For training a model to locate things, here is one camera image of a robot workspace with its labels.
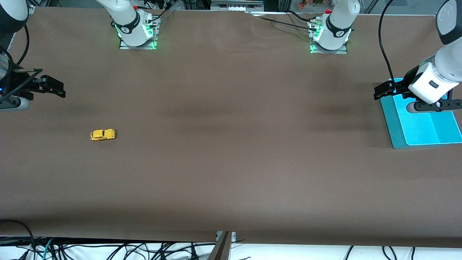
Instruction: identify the dark metal bar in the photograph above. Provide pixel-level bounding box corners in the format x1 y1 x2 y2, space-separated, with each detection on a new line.
208 232 232 260

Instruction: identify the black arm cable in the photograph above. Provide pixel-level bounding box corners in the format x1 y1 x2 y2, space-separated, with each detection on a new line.
14 23 30 67
378 0 399 87

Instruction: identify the black cable on table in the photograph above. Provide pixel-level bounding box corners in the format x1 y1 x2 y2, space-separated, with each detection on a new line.
249 13 318 30
287 10 317 23

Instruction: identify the yellow toy beetle car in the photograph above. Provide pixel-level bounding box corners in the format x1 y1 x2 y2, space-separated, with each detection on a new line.
90 129 116 142

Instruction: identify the teal plastic tray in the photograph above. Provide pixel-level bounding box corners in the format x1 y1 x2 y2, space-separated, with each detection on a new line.
380 78 462 149

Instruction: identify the brown table cover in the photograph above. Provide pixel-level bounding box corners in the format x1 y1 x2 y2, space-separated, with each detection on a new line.
0 6 462 249

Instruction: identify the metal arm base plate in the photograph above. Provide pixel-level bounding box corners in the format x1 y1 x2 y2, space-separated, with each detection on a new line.
309 20 348 55
119 16 158 50

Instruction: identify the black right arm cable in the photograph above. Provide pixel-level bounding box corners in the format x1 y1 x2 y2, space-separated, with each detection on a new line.
14 23 30 67

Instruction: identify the silver metal bracket plate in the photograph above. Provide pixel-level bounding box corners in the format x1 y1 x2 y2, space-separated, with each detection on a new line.
215 231 237 242

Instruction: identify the black floor cable loop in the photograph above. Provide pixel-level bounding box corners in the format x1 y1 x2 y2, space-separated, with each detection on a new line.
0 219 36 260

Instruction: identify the teal cable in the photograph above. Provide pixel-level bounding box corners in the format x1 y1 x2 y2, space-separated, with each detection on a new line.
42 238 55 260

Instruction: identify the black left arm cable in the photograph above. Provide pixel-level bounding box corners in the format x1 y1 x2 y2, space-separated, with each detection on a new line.
378 0 399 87

